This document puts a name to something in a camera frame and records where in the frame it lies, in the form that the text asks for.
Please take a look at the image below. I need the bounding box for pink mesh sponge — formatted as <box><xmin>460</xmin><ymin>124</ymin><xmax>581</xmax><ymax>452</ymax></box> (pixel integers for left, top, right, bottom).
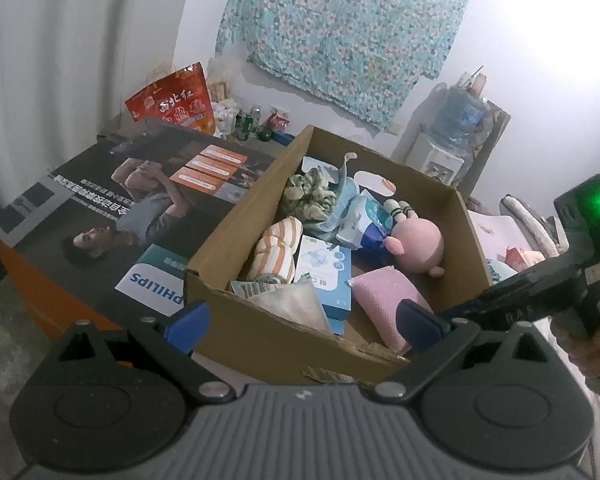
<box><xmin>349</xmin><ymin>266</ymin><xmax>430</xmax><ymax>356</ymax></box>

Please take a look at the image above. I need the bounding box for pink plush doll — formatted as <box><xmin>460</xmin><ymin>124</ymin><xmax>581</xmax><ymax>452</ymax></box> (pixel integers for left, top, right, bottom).
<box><xmin>384</xmin><ymin>198</ymin><xmax>445</xmax><ymax>278</ymax></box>

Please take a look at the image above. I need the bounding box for orange striped cloth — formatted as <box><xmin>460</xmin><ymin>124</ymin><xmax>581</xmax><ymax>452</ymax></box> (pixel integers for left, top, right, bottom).
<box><xmin>247</xmin><ymin>217</ymin><xmax>303</xmax><ymax>284</ymax></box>

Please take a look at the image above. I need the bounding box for blue tissue pack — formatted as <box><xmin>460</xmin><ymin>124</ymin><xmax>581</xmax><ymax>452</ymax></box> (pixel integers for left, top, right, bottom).
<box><xmin>335</xmin><ymin>190</ymin><xmax>394</xmax><ymax>250</ymax></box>

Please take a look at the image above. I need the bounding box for green floral cloth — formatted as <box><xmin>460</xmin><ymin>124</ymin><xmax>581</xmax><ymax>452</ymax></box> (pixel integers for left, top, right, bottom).
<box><xmin>280</xmin><ymin>168</ymin><xmax>337</xmax><ymax>223</ymax></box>

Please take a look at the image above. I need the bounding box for light blue towel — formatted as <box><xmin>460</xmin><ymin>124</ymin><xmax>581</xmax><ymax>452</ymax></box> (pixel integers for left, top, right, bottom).
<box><xmin>297</xmin><ymin>152</ymin><xmax>360</xmax><ymax>240</ymax></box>

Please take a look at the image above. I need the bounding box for pink wet wipes pack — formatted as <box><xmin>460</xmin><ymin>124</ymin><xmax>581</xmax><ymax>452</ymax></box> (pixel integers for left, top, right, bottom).
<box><xmin>504</xmin><ymin>247</ymin><xmax>545</xmax><ymax>272</ymax></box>

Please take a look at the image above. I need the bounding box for person right hand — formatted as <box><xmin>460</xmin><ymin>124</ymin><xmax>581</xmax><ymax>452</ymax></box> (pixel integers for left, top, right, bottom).
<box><xmin>550</xmin><ymin>318</ymin><xmax>600</xmax><ymax>379</ymax></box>

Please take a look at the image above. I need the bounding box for white striped blanket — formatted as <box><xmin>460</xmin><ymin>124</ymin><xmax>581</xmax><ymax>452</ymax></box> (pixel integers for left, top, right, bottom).
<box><xmin>498</xmin><ymin>194</ymin><xmax>569</xmax><ymax>258</ymax></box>

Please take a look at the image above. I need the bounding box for philips printed cardboard box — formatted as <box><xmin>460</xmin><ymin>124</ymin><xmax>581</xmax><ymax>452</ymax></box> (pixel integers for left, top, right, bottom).
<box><xmin>0</xmin><ymin>118</ymin><xmax>273</xmax><ymax>338</ymax></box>

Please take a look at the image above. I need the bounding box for blue white carton box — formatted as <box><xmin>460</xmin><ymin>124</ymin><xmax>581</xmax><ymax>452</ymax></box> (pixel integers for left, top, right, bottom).
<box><xmin>294</xmin><ymin>235</ymin><xmax>352</xmax><ymax>336</ymax></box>

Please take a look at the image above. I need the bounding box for white water dispenser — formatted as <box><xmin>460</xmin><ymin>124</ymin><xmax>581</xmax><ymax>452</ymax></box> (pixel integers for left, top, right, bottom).
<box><xmin>405</xmin><ymin>132</ymin><xmax>464</xmax><ymax>185</ymax></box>

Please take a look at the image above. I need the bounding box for blue water bottle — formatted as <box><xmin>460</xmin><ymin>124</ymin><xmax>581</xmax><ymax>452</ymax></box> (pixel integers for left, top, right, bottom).
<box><xmin>431</xmin><ymin>86</ymin><xmax>489</xmax><ymax>155</ymax></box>

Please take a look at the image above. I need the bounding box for red snack bag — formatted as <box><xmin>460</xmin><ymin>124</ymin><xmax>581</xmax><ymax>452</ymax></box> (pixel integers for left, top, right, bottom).
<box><xmin>125</xmin><ymin>63</ymin><xmax>215</xmax><ymax>134</ymax></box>

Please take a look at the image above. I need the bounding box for grey curtain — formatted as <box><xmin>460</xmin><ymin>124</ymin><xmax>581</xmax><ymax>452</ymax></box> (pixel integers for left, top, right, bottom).
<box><xmin>0</xmin><ymin>0</ymin><xmax>185</xmax><ymax>206</ymax></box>

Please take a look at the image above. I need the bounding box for floral blue wall cloth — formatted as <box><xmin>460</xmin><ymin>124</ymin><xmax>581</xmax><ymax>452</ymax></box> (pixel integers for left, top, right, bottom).
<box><xmin>216</xmin><ymin>0</ymin><xmax>468</xmax><ymax>129</ymax></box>

